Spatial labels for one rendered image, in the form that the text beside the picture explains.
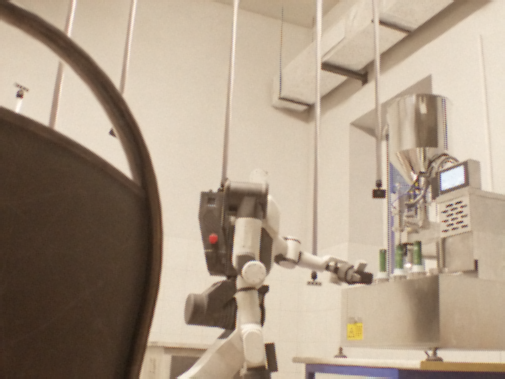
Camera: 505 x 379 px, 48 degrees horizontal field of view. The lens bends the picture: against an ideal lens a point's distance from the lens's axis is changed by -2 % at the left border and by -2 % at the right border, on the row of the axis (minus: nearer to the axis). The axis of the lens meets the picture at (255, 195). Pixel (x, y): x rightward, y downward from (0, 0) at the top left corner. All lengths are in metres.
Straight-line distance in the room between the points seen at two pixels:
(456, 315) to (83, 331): 1.59
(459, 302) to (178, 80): 4.65
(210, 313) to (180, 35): 4.64
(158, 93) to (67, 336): 5.59
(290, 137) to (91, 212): 5.99
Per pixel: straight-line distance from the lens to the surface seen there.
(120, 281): 0.51
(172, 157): 5.83
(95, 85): 0.47
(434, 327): 1.94
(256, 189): 1.98
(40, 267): 0.44
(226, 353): 2.08
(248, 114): 6.29
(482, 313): 2.05
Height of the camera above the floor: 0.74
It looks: 16 degrees up
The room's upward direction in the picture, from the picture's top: 3 degrees clockwise
